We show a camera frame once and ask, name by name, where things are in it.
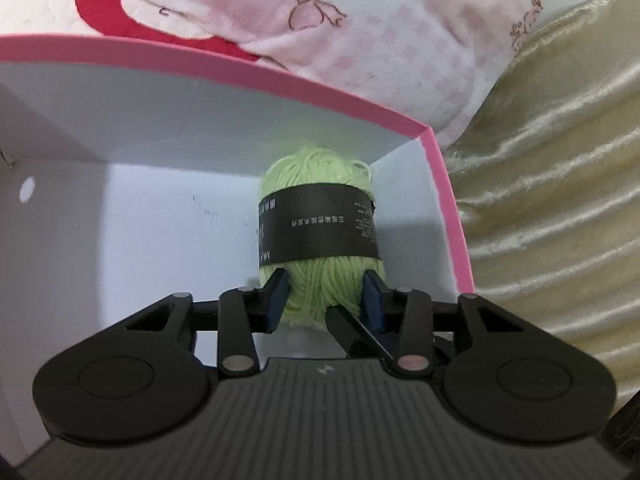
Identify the green yarn ball black label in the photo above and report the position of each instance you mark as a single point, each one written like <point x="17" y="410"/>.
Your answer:
<point x="322" y="287"/>

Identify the pink cardboard box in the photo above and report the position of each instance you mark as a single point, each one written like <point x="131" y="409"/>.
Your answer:
<point x="150" y="125"/>

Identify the beige satin cloth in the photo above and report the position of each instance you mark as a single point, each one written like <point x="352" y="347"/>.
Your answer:
<point x="550" y="160"/>

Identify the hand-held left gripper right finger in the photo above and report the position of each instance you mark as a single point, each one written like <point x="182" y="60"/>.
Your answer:
<point x="372" y="305"/>

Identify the pink checked cartoon pillow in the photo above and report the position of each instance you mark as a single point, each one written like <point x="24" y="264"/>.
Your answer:
<point x="375" y="35"/>

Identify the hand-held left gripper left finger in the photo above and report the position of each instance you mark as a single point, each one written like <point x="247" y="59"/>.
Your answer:
<point x="277" y="302"/>

